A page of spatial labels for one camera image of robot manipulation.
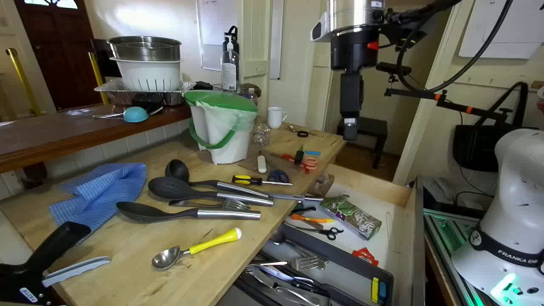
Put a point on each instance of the glass swing-top bottle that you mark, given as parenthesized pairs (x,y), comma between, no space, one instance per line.
(230,57)

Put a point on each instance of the white dish rack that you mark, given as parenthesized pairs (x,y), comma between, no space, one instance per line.
(108,87)

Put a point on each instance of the green snack bag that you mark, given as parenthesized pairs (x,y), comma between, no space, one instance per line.
(351,215)

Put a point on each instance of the yellow tool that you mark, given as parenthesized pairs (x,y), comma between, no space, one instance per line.
(375,290)

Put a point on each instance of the crushed plastic bottle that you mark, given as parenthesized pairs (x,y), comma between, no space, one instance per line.
(261,135)

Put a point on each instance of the green-framed crate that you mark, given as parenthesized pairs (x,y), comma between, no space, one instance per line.
(448,232)

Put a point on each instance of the black bag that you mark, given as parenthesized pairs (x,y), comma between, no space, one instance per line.
(477,147)

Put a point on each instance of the dark wooden counter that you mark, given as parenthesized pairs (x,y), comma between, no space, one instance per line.
(57,133)

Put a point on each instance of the black cutlery tray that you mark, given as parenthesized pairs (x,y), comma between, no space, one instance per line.
(341,256)

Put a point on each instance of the white marker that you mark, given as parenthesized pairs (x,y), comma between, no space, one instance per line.
(262,164)

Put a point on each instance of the brown door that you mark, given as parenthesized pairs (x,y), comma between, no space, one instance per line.
(57,52)

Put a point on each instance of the yellow rod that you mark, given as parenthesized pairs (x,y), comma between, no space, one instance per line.
(98,77)

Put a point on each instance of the wooden drawer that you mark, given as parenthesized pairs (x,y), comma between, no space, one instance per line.
(368,184)

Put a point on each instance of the blue round scoop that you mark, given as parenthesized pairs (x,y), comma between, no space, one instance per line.
(137,115)

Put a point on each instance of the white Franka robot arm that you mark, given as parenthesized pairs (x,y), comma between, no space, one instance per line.
(516,188)

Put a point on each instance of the dark blue pouch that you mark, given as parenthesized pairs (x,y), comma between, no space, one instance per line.
(278,176)

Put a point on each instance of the steel bowl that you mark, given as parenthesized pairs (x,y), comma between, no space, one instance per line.
(145,48)

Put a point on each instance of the blue cloth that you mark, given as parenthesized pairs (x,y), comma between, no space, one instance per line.
(103,189)

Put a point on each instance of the white wall board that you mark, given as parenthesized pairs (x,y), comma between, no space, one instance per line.
(499,28)

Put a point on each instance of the white bin green lid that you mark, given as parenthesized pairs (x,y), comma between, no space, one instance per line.
(222,128)

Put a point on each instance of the white colander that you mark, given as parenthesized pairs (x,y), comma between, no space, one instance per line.
(149,75)

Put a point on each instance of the red ketchup packet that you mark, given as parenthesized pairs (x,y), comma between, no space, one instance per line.
(361,256)
(373,261)

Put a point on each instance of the black stool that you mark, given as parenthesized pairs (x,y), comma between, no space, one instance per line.
(375,128)

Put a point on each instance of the yellow black screwdriver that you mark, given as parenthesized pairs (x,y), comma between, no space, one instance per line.
(252,181)

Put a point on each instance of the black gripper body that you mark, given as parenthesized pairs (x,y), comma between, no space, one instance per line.
(354,52)

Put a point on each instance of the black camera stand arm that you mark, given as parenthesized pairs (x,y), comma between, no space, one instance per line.
(453,104)

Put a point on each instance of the small cardboard box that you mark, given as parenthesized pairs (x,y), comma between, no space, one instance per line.
(322,184)

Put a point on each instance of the white mug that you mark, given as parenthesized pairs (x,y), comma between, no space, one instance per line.
(276,118)

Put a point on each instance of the paper sheet on wall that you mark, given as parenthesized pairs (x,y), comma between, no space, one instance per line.
(218,28)

